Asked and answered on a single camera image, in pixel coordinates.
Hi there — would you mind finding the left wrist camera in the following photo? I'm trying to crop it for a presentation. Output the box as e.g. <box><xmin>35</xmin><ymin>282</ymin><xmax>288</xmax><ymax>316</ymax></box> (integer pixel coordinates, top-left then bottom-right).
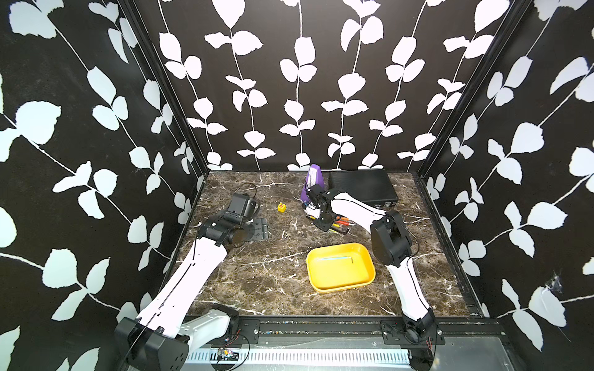
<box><xmin>227</xmin><ymin>193</ymin><xmax>258</xmax><ymax>220</ymax></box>

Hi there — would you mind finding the purple metronome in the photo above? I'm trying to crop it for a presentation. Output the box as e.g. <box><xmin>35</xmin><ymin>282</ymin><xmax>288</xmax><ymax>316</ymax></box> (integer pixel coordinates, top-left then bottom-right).
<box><xmin>300</xmin><ymin>164</ymin><xmax>325</xmax><ymax>208</ymax></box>

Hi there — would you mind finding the white perforated strip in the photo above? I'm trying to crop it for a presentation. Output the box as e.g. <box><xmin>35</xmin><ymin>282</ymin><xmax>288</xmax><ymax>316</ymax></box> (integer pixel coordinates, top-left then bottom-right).
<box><xmin>185</xmin><ymin>348</ymin><xmax>411</xmax><ymax>367</ymax></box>

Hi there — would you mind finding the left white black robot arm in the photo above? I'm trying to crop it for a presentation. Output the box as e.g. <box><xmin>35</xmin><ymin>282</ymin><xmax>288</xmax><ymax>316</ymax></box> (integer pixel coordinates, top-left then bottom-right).
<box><xmin>114</xmin><ymin>212</ymin><xmax>269</xmax><ymax>370</ymax></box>

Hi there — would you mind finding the black ribbed metal case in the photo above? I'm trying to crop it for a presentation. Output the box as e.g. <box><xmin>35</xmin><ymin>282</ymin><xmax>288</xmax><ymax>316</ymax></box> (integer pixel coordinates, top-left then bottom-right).
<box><xmin>328</xmin><ymin>169</ymin><xmax>398</xmax><ymax>209</ymax></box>

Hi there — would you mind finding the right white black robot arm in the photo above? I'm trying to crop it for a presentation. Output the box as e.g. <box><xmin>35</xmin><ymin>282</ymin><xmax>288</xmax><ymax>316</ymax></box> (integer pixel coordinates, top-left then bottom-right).
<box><xmin>305</xmin><ymin>184</ymin><xmax>437</xmax><ymax>344</ymax></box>

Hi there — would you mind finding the light blue hex key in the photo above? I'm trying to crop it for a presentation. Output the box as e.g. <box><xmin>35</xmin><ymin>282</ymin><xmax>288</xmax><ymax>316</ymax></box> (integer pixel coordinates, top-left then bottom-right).
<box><xmin>319</xmin><ymin>256</ymin><xmax>354</xmax><ymax>262</ymax></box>

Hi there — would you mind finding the yellow plastic storage tray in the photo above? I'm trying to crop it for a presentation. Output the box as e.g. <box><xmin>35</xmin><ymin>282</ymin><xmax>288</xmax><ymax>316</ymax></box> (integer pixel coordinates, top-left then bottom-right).
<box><xmin>306</xmin><ymin>243</ymin><xmax>376</xmax><ymax>294</ymax></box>

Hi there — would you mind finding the black mounting rail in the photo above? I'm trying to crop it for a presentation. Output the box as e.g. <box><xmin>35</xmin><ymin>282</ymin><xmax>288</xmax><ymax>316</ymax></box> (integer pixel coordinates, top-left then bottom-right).
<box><xmin>223</xmin><ymin>315</ymin><xmax>506</xmax><ymax>348</ymax></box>

